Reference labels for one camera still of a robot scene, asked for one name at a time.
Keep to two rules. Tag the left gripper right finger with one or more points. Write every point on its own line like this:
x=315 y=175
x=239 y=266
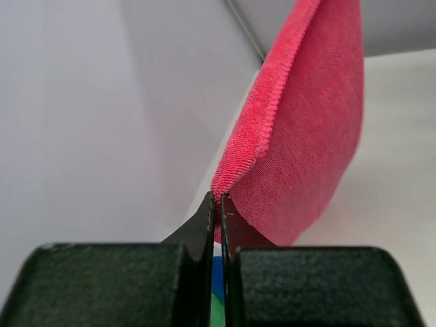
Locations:
x=267 y=285

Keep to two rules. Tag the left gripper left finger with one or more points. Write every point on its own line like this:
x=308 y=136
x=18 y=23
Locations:
x=119 y=284

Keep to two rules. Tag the blue towel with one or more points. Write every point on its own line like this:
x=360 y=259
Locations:
x=217 y=277

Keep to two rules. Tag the green towel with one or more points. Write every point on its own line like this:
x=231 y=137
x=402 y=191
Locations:
x=217 y=312

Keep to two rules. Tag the pink towel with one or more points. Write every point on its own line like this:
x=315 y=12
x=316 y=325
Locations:
x=301 y=123

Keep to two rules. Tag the left aluminium corner post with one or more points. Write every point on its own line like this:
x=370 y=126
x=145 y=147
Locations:
x=244 y=26

